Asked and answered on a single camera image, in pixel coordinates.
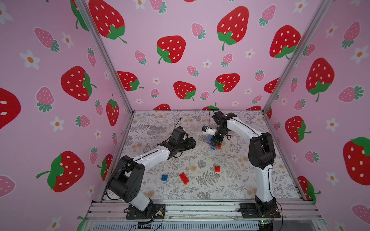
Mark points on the blue 2x2 brick left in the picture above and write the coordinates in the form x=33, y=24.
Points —
x=164, y=178

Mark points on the small red 2x2 brick centre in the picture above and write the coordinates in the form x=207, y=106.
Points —
x=217, y=169

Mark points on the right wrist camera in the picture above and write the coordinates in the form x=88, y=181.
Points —
x=209, y=131

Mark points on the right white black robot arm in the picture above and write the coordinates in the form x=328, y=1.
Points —
x=261, y=155

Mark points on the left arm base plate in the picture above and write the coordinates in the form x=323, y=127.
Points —
x=155, y=211

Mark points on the aluminium front rail frame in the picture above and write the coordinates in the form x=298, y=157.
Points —
x=205, y=215

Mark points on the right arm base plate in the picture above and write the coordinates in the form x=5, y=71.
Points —
x=251, y=210

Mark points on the right aluminium corner post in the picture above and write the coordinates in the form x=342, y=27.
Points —
x=313, y=25

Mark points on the aluminium corner post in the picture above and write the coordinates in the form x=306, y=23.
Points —
x=87, y=17
x=313, y=25

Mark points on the left aluminium corner post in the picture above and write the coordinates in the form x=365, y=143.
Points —
x=87, y=17

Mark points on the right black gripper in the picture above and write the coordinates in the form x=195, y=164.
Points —
x=217, y=139

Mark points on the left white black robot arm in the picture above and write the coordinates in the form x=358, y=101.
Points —
x=127, y=177

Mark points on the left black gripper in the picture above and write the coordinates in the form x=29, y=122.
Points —
x=189, y=142

